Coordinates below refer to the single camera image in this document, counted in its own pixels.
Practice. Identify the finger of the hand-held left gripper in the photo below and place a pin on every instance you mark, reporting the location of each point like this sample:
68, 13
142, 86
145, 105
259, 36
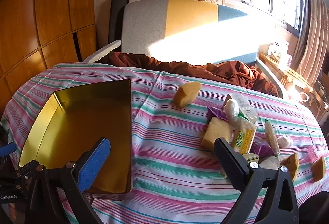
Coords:
7, 149

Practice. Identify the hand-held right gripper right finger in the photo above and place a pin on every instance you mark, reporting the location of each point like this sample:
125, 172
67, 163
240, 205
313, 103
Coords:
228, 162

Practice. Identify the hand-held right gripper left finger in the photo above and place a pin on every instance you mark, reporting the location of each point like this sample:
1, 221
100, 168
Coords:
93, 162

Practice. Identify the small cream box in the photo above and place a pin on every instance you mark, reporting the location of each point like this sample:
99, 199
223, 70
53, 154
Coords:
250, 156

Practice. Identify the rice cracker packet green label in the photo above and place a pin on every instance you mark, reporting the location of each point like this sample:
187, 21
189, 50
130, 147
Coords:
244, 136

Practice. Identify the yellow sponge block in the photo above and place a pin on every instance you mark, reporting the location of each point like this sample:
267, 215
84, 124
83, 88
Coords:
214, 134

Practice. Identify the purple snack packet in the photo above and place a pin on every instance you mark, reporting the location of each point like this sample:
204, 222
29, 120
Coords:
216, 113
262, 149

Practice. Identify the maroon tin box gold interior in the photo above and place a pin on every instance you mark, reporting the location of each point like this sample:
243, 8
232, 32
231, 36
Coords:
77, 121

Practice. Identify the long rice cracker packet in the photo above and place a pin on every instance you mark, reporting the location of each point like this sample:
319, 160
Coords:
272, 136

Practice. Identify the white printed medicine box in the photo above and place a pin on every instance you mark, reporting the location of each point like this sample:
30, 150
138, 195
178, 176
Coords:
245, 108

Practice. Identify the small white packet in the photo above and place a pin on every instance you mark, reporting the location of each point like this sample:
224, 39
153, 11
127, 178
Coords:
285, 140

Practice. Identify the yellow sponge wedge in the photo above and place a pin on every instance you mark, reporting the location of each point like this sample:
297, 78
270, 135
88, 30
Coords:
185, 95

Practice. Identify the beige cloth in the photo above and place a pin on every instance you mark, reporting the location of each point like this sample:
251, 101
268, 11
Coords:
270, 162

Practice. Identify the crumpled clear plastic bag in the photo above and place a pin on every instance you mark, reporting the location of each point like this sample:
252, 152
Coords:
230, 108

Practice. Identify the pink green striped bedsheet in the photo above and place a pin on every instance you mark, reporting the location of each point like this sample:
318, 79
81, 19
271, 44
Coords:
167, 162

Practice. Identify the brown sponge block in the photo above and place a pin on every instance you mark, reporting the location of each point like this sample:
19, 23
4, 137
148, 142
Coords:
318, 168

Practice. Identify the brown quilt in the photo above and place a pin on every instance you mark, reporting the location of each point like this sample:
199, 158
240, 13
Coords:
205, 70

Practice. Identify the dark knit clothing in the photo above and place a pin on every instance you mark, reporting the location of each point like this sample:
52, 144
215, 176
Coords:
316, 208

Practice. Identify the wooden side table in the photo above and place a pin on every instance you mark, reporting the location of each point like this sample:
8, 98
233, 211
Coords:
287, 72

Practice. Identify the cluttered wooden table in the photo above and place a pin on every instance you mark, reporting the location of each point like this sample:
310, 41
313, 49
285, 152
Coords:
321, 100

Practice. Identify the white printed carton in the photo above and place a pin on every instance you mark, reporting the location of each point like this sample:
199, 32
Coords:
277, 50

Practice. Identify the grey yellow blue sofa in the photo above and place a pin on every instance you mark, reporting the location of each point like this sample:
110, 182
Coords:
144, 29

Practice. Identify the wooden wardrobe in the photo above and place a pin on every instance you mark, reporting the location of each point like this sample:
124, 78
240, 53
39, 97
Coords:
38, 8

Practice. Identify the black rolled mat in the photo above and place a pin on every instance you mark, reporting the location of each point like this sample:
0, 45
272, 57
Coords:
115, 16

